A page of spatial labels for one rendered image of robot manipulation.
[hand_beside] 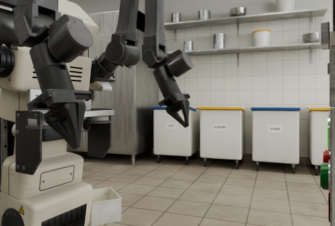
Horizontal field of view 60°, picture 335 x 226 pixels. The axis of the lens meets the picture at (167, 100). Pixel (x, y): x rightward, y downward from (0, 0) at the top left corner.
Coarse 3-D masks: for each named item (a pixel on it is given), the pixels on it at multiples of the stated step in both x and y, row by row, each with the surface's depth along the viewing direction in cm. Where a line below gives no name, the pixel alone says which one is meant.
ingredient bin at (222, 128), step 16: (208, 112) 365; (224, 112) 359; (240, 112) 353; (208, 128) 365; (224, 128) 358; (240, 128) 353; (208, 144) 365; (224, 144) 359; (240, 144) 353; (240, 160) 400
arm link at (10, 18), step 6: (0, 12) 61; (6, 12) 62; (12, 12) 64; (6, 18) 62; (12, 18) 63; (6, 24) 61; (12, 24) 63; (0, 30) 61; (6, 30) 62; (12, 30) 63; (0, 36) 62; (6, 36) 63; (12, 36) 64; (0, 42) 64; (6, 42) 64; (12, 42) 65; (12, 48) 65
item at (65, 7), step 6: (60, 0) 86; (66, 0) 90; (60, 6) 82; (66, 6) 85; (72, 6) 89; (78, 6) 93; (66, 12) 82; (72, 12) 84; (78, 12) 88; (84, 12) 92; (84, 18) 88; (90, 18) 91; (84, 24) 86; (90, 24) 88; (96, 24) 91; (90, 30) 89; (96, 30) 91; (84, 54) 95
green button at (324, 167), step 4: (324, 164) 32; (328, 164) 32; (324, 168) 32; (328, 168) 32; (324, 172) 32; (328, 172) 31; (320, 176) 32; (324, 176) 32; (328, 176) 31; (320, 180) 32; (324, 180) 32; (328, 180) 31; (324, 184) 32; (328, 184) 31; (324, 188) 32; (328, 188) 32
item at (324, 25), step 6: (324, 24) 23; (324, 30) 23; (324, 36) 23; (330, 36) 23; (324, 42) 23; (330, 42) 23; (324, 48) 25; (330, 48) 23; (330, 54) 23; (330, 60) 23; (330, 66) 23; (330, 72) 23; (330, 78) 23; (330, 84) 23; (330, 90) 23; (330, 96) 23; (330, 102) 23
